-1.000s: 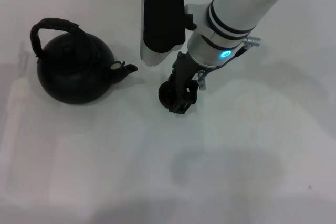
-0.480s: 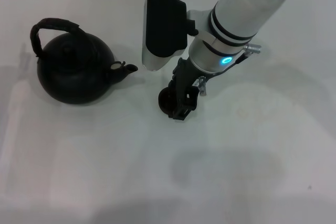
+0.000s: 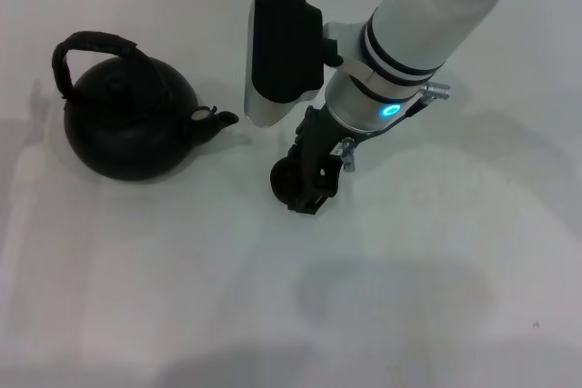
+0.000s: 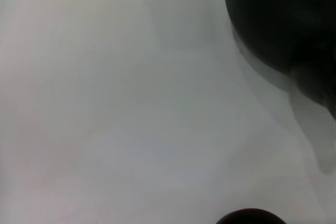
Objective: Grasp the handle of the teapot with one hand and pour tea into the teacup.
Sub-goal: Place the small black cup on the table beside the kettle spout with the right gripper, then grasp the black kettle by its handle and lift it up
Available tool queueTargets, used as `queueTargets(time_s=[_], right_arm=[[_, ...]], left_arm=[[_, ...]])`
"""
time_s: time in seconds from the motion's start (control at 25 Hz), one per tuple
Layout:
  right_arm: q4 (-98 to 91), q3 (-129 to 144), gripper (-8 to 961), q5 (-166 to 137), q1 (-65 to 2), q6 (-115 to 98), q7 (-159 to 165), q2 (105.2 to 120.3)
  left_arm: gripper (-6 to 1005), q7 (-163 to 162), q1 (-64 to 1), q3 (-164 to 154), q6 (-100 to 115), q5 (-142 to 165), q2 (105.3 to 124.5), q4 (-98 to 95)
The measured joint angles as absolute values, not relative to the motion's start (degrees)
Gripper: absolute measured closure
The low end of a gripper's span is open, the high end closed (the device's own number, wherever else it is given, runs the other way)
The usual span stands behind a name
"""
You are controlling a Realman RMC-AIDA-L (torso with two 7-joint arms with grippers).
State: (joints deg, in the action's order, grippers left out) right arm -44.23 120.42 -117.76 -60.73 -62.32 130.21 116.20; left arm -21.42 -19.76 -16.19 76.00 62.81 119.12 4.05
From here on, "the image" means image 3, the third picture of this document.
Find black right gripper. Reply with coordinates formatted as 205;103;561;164
287;104;365;218

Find small silver cable clip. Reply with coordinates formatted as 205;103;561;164
339;136;357;174

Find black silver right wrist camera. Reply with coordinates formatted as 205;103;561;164
243;0;345;129

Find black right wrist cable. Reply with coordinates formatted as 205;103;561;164
363;96;431;139

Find black round teapot with handle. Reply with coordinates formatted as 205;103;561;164
52;30;241;182

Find small dark teacup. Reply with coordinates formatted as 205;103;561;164
269;156;302;207

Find silver right wrist connector plug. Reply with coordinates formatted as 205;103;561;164
420;81;454;104

